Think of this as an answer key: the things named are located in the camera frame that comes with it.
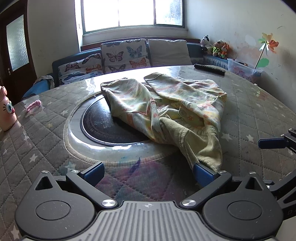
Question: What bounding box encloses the bear plush with green vest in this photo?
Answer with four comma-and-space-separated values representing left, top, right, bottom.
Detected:
212, 39, 224, 57

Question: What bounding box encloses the round black induction cooktop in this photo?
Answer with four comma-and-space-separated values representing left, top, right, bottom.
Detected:
80, 96, 151, 147

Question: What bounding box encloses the low butterfly print cushion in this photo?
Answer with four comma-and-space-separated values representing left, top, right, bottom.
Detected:
58, 53, 105, 86

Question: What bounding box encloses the colourful pinwheel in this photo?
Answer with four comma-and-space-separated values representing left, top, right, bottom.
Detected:
254, 32, 279, 70

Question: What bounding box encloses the window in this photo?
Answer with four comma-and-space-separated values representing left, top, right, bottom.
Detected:
74, 0, 189, 35

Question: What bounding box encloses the black and white plush toy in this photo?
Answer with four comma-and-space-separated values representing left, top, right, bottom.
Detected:
200, 35, 213, 54

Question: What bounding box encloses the clear plastic storage box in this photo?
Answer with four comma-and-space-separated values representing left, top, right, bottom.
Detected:
227, 58, 263, 84

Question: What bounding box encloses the patterned green children's shirt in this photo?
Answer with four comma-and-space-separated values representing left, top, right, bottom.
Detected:
100, 72, 227, 173

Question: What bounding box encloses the upright butterfly print cushion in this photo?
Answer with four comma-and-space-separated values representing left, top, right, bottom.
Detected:
100, 38, 150, 74

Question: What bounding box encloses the orange fox plush toy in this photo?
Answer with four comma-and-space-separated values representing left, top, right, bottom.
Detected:
219, 42, 231, 60

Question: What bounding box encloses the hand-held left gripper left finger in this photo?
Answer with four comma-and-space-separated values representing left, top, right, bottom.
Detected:
34, 162, 118, 209

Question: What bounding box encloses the small pink object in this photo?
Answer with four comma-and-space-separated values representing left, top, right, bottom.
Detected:
25, 100, 42, 112

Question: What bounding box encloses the dark blue sofa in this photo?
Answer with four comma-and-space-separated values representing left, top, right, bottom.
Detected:
22, 42, 232, 99

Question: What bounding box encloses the black remote control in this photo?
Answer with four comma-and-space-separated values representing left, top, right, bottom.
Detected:
194, 63, 226, 76

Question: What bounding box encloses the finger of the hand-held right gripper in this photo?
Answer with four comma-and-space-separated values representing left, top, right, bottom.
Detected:
258, 128, 296, 150

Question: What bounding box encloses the grey crumpled cloth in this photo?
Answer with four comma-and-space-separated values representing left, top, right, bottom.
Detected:
34, 75, 55, 88

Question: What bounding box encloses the plain white cushion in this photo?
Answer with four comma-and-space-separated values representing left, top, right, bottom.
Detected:
147, 39, 192, 68

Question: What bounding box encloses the blue cushion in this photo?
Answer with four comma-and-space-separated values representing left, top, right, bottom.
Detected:
22, 80, 52, 100

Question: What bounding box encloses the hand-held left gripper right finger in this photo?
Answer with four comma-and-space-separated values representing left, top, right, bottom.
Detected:
180, 163, 269, 209

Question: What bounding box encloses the pink cartoon face bottle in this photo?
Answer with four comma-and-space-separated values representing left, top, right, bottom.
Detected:
0, 85, 18, 132

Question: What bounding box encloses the dark wooden door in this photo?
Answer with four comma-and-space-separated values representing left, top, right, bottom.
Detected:
0, 0, 38, 98

